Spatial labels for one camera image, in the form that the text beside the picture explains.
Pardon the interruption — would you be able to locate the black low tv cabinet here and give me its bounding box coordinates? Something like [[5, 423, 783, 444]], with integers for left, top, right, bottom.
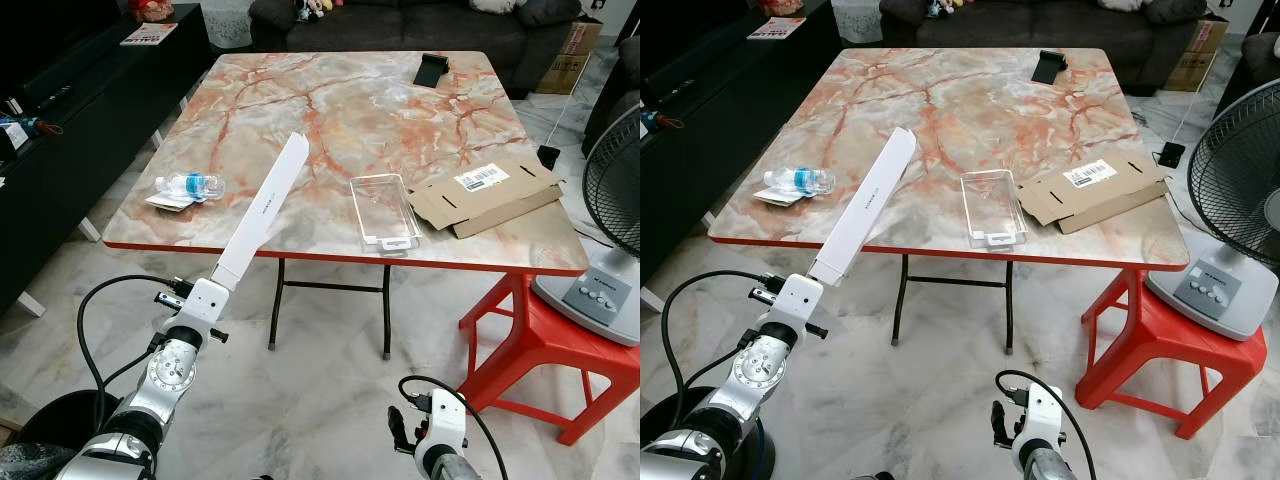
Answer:
[[0, 4, 214, 318], [640, 0, 843, 289]]

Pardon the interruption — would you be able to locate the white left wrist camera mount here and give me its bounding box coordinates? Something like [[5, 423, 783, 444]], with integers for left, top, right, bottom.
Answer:
[[160, 278, 234, 347], [762, 272, 832, 341]]

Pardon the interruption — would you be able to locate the printed brown cardboard carton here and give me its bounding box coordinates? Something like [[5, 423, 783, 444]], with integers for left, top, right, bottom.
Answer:
[[535, 20, 605, 97], [1160, 17, 1230, 94]]

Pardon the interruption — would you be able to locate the clear plastic packaging tray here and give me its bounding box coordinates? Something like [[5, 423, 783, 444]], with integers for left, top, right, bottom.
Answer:
[[350, 173, 424, 252], [960, 169, 1030, 249]]

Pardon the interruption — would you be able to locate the marble pattern folding table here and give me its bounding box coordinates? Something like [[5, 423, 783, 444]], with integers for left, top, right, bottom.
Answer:
[[708, 46, 1193, 356], [103, 50, 591, 359]]

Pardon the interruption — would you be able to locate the flat cream paper packet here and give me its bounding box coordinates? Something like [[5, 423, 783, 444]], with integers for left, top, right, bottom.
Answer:
[[752, 185, 807, 208], [145, 192, 202, 214]]

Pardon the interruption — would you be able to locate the long white cardboard box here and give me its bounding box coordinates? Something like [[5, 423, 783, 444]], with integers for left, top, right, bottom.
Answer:
[[807, 126, 917, 287], [212, 132, 312, 292]]

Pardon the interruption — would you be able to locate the red plastic stool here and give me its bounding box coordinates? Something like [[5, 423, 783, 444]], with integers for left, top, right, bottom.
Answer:
[[457, 271, 641, 447], [1075, 267, 1269, 442]]

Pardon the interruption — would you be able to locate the black phone stand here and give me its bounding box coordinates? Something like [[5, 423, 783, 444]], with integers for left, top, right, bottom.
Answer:
[[414, 53, 451, 89], [1031, 49, 1069, 86]]

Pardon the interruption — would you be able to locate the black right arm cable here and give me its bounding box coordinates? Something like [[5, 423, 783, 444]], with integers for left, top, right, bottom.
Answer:
[[995, 369, 1099, 480], [399, 375, 511, 480]]

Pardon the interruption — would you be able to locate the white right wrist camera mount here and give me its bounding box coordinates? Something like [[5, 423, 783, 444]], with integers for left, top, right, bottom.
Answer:
[[1008, 385, 1064, 469], [414, 390, 471, 471]]

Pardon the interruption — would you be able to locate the dark armchair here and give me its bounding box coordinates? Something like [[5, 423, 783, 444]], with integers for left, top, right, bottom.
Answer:
[[1238, 30, 1280, 113]]

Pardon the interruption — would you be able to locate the grey standing fan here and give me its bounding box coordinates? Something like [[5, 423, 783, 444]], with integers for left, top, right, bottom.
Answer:
[[529, 104, 641, 348], [1144, 80, 1280, 343]]

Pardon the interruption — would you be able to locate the flattened brown cardboard box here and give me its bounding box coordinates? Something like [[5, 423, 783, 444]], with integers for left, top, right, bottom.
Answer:
[[1017, 151, 1172, 235], [408, 156, 564, 240]]

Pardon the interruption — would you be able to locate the red white magazine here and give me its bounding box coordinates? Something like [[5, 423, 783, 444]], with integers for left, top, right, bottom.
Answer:
[[746, 16, 808, 42], [119, 22, 179, 48]]

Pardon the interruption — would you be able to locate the clear plastic water bottle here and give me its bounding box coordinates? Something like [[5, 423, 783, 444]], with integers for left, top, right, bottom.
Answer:
[[155, 172, 227, 202], [764, 166, 837, 197]]

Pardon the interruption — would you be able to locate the dark grey sofa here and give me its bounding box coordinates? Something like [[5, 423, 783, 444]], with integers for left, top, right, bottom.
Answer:
[[247, 0, 607, 98], [878, 0, 1237, 97]]

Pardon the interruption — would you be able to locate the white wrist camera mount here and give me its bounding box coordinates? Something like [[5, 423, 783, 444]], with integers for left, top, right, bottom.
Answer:
[[160, 278, 234, 347], [762, 272, 832, 341], [1008, 385, 1064, 469], [414, 390, 471, 471]]

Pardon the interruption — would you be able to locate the thin white cable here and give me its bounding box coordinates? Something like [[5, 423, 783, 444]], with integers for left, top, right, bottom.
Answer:
[[1168, 58, 1204, 147], [547, 58, 583, 151]]

